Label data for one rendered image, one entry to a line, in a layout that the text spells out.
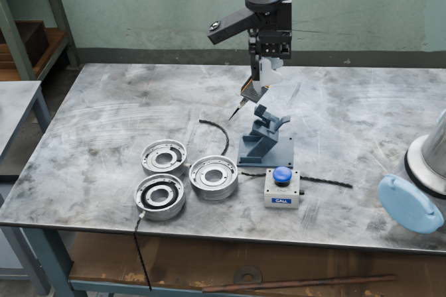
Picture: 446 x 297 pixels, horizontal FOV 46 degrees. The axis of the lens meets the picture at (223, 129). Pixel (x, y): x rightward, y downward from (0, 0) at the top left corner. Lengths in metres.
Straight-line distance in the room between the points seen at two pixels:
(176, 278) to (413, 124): 0.68
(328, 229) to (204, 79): 0.59
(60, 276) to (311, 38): 1.85
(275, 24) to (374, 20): 1.77
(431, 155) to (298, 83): 0.65
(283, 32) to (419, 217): 0.41
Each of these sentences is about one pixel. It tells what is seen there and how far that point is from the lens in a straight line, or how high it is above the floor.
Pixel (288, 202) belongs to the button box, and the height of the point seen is 0.82.
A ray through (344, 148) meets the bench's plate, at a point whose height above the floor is 0.80.
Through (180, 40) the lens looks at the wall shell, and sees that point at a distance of 2.88.
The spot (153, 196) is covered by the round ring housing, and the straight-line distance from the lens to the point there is 1.15.
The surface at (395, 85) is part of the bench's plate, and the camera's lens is 1.45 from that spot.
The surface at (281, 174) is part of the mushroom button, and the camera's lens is 1.07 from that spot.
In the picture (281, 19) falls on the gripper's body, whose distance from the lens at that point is 0.99.
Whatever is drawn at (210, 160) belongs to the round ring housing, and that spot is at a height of 0.83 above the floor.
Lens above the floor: 1.65
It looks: 41 degrees down
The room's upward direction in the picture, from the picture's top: 6 degrees counter-clockwise
